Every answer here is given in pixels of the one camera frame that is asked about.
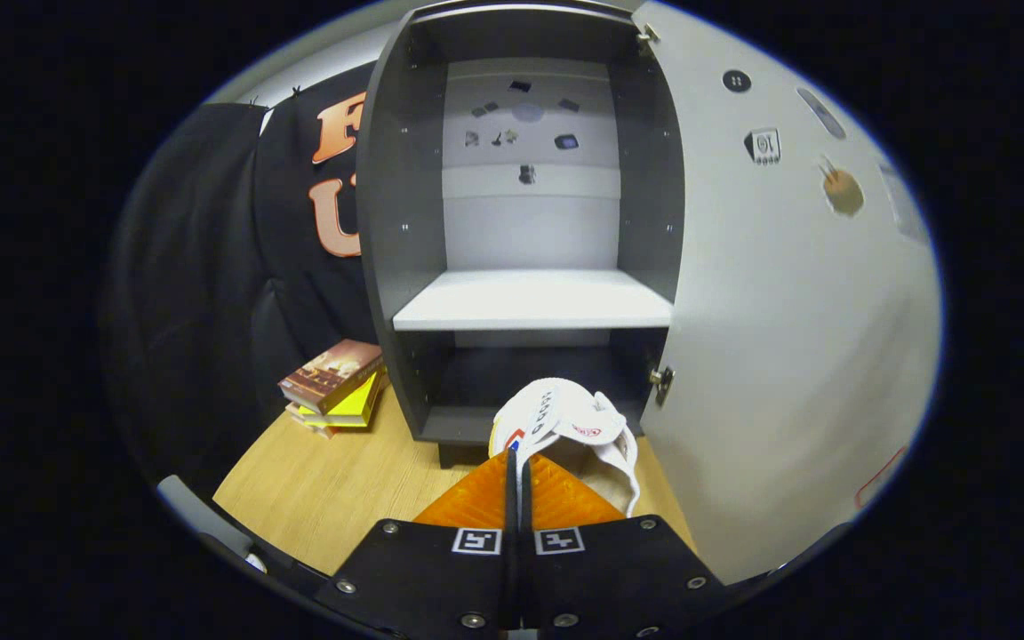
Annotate grey shoe cabinet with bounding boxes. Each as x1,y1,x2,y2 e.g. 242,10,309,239
356,0,686,469

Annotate row of small black clips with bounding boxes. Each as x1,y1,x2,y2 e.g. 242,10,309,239
248,83,304,109

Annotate beige shoe cabinet door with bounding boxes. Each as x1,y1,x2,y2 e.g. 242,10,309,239
632,0,944,586

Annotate yellow book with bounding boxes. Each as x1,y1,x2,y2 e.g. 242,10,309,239
285,369,386,429

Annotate brown book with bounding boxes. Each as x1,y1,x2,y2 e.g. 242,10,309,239
277,339,386,416

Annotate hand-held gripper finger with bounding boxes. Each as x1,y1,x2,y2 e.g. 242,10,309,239
519,453,731,636
315,449,519,634

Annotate black backdrop cloth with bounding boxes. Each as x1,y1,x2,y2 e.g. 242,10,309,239
103,62,388,499

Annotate white shoe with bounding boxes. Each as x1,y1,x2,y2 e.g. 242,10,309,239
488,378,640,518

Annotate white cabinet shelf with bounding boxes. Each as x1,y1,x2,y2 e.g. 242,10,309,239
392,269,673,332

